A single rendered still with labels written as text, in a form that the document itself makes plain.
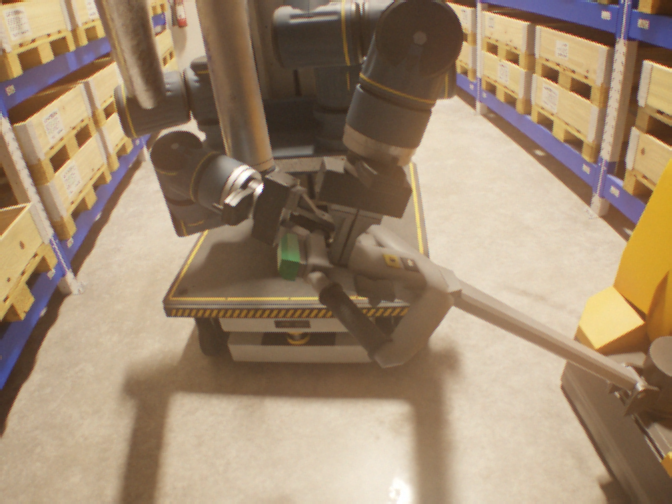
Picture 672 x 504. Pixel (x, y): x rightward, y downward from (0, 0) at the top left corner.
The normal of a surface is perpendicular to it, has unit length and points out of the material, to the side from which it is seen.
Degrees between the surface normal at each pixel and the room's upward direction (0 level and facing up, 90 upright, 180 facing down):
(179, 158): 32
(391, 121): 85
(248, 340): 0
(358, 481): 0
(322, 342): 0
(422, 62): 91
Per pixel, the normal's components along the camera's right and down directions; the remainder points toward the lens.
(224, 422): -0.10, -0.82
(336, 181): 0.12, 0.55
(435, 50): -0.11, 0.49
